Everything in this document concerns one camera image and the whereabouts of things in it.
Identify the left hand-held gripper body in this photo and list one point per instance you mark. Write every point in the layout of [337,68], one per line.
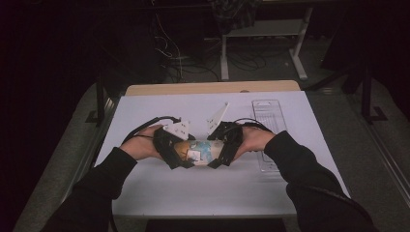
[166,146]

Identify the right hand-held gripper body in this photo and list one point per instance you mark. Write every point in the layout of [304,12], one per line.
[232,138]

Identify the printed orange phone case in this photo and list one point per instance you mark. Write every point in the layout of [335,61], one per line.
[201,151]

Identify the person's right hand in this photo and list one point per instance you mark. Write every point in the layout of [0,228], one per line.
[254,138]

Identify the person's left hand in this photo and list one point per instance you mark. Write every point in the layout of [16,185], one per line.
[140,145]

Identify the clear plastic box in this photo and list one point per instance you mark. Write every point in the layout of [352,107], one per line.
[269,112]

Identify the light wooden board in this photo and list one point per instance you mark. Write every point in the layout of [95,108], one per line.
[193,88]

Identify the black metal stand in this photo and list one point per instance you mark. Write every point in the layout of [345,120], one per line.
[367,96]
[100,103]

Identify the dark plaid cloth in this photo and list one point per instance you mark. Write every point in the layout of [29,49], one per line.
[233,14]

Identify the silver metal rail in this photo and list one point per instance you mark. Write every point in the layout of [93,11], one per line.
[383,154]
[87,161]

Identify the white metal desk frame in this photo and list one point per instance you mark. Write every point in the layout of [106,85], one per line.
[267,29]

